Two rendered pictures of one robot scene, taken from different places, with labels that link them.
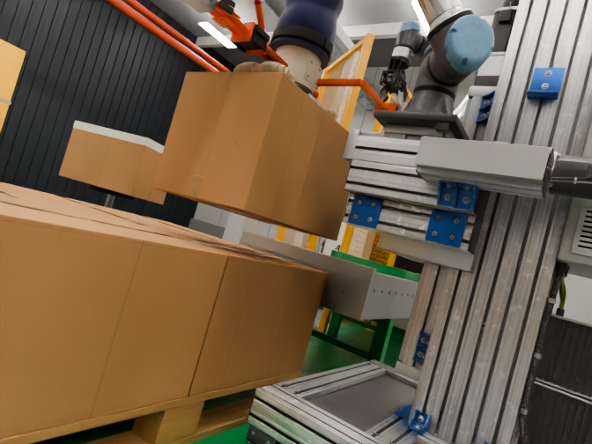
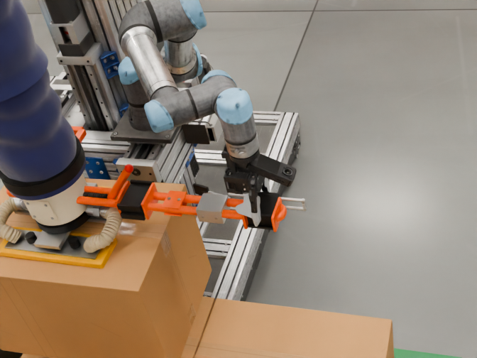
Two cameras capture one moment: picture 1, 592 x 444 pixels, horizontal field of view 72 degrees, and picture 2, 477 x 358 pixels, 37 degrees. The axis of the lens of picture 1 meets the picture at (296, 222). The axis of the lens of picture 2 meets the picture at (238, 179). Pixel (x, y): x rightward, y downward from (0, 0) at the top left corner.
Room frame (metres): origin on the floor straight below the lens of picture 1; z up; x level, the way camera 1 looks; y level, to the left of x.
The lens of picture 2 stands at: (1.21, 1.75, 2.46)
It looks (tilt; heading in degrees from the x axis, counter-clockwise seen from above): 42 degrees down; 261
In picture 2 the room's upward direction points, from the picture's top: 13 degrees counter-clockwise
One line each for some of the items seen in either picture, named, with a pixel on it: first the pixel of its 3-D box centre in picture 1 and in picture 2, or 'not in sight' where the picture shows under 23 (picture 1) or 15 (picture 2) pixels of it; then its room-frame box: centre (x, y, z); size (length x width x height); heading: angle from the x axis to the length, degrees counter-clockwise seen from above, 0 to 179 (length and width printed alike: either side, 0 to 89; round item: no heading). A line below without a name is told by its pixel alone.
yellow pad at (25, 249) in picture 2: not in sight; (54, 243); (1.52, 0.23, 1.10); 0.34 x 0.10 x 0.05; 146
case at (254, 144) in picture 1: (268, 164); (89, 270); (1.48, 0.15, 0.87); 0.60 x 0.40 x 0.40; 147
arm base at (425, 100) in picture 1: (429, 111); (147, 105); (1.14, -0.28, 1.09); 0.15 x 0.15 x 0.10
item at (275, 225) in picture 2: not in sight; (262, 213); (0.98, 0.50, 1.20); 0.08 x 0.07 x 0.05; 146
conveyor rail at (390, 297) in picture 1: (434, 301); not in sight; (2.61, -0.98, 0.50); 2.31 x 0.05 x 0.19; 146
